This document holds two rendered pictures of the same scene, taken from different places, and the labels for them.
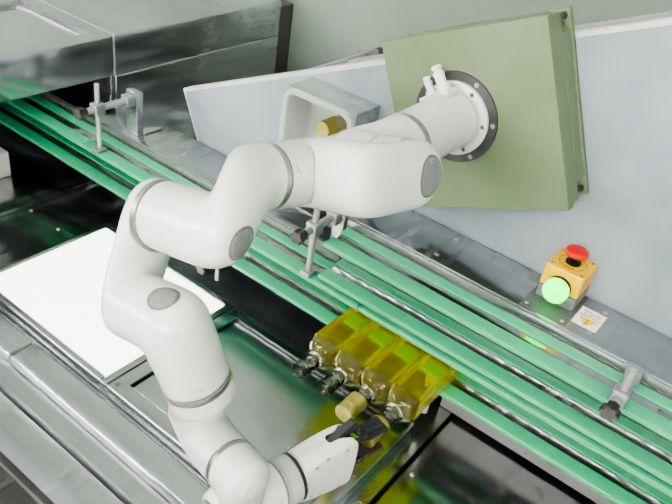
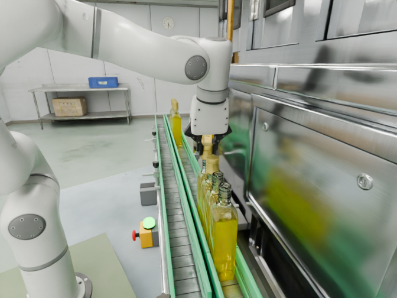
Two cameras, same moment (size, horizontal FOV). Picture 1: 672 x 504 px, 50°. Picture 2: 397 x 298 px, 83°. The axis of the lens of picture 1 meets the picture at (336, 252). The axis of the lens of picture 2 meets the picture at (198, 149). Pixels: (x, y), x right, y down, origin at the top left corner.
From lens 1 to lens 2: 1.29 m
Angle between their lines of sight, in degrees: 93
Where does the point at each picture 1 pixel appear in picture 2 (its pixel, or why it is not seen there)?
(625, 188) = not seen: hidden behind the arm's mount
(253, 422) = (291, 169)
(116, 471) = (377, 48)
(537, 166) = (84, 249)
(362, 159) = not seen: outside the picture
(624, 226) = (120, 237)
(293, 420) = (276, 182)
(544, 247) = (146, 255)
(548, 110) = not seen: hidden behind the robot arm
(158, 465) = (326, 81)
